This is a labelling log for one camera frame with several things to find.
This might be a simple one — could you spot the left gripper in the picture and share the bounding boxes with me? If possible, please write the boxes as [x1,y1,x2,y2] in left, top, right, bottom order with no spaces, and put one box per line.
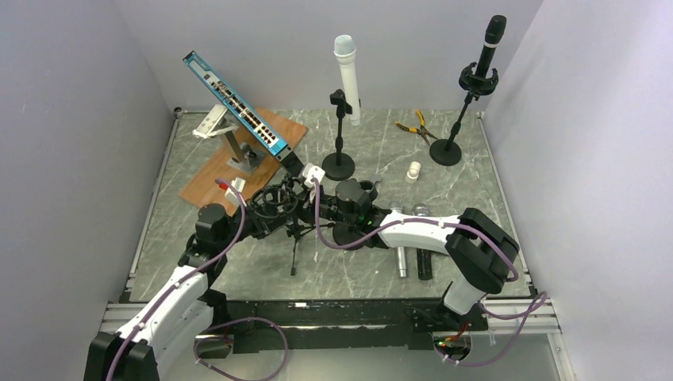
[218,198,291,251]

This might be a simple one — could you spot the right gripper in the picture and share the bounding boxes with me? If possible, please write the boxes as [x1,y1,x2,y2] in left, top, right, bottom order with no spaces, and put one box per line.
[283,185,358,228]

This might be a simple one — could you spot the black tripod shock-mount stand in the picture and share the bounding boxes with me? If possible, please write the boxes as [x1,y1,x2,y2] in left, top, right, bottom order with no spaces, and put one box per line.
[251,174,314,276]

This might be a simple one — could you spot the black round-base clip stand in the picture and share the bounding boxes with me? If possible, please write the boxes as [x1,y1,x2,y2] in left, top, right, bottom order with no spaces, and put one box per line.
[333,179,378,245]

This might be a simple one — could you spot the grey condenser microphone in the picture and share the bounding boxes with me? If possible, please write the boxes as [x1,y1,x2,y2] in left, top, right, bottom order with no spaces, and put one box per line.
[390,202,408,279]

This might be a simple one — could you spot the black handheld microphone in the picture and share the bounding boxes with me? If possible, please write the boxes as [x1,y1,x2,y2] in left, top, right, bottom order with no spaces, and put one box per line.
[412,203,433,281]

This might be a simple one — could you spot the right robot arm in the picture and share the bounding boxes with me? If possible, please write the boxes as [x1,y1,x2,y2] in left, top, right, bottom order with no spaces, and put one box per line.
[304,177,519,329]

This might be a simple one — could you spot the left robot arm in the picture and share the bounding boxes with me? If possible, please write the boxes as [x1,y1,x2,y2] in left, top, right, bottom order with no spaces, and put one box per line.
[83,202,295,380]

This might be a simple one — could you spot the black stand for white microphone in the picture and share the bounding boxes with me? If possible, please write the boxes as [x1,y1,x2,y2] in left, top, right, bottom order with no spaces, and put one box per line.
[321,89,355,181]

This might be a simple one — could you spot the white microphone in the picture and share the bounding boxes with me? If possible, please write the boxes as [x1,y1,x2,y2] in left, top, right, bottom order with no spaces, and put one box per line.
[333,34,361,126]

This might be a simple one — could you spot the black slim microphone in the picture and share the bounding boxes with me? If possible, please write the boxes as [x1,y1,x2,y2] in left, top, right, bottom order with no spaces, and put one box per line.
[475,14,507,78]

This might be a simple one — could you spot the wooden board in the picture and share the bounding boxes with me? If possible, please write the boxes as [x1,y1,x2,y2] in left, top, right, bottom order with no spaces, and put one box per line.
[179,127,281,215]

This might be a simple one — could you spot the white plastic pipe fitting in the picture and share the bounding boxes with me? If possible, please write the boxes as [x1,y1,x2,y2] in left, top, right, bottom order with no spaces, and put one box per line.
[405,161,421,183]

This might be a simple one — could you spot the yellow pliers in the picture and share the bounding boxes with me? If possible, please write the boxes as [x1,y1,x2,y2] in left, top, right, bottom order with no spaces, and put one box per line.
[394,109,438,147]

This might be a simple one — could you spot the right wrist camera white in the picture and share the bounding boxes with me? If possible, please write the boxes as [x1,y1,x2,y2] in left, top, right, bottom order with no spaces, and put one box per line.
[299,163,325,189]

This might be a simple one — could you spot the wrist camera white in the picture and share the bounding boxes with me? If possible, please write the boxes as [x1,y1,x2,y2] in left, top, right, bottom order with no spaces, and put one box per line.
[299,163,325,189]
[215,177,246,206]

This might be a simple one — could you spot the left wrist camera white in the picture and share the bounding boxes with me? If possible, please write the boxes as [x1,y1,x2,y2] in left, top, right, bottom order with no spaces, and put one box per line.
[215,177,246,206]

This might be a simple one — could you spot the metal switch stand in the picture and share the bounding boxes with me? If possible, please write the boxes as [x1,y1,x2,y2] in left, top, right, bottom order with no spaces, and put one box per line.
[191,105,268,175]

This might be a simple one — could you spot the black base frame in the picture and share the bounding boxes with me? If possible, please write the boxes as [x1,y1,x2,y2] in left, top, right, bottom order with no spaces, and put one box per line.
[195,298,488,359]

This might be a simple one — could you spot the blue network switch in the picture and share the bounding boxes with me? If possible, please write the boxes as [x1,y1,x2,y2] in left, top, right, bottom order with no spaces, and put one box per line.
[183,51,304,177]

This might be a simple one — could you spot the black stand with shock mount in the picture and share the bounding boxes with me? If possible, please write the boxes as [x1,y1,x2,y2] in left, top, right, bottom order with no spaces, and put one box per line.
[429,62,499,167]

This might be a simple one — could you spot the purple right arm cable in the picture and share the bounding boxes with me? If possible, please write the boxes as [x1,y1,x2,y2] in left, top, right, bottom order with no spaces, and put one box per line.
[312,179,548,327]

